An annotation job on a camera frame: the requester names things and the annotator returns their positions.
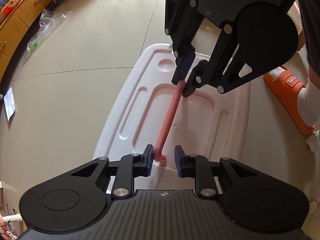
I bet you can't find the white paper sheet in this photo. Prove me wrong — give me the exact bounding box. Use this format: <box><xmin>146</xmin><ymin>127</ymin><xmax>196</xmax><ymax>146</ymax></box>
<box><xmin>3</xmin><ymin>87</ymin><xmax>16</xmax><ymax>123</ymax></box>

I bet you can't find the orange slipper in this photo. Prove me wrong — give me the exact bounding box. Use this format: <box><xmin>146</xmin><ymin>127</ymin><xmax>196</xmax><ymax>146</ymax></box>
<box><xmin>264</xmin><ymin>66</ymin><xmax>315</xmax><ymax>135</ymax></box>

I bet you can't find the white plastic bin lid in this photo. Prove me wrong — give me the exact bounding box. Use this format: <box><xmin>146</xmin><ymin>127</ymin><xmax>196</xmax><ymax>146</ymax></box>
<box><xmin>92</xmin><ymin>42</ymin><xmax>252</xmax><ymax>193</ymax></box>

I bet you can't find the wooden cabinet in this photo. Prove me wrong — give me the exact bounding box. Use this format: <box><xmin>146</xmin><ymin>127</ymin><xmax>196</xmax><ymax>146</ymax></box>
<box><xmin>1</xmin><ymin>0</ymin><xmax>52</xmax><ymax>77</ymax></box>

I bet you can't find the pink lid handle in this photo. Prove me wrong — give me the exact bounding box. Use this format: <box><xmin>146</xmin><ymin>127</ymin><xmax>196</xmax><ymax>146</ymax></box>
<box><xmin>153</xmin><ymin>80</ymin><xmax>185</xmax><ymax>166</ymax></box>

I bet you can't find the clear plastic bag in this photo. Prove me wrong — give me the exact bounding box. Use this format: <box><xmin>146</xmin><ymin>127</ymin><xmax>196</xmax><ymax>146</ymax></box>
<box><xmin>27</xmin><ymin>9</ymin><xmax>71</xmax><ymax>53</ymax></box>

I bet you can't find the white sock foot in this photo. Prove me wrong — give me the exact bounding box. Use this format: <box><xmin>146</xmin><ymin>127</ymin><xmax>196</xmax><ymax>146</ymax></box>
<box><xmin>297</xmin><ymin>80</ymin><xmax>320</xmax><ymax>127</ymax></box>

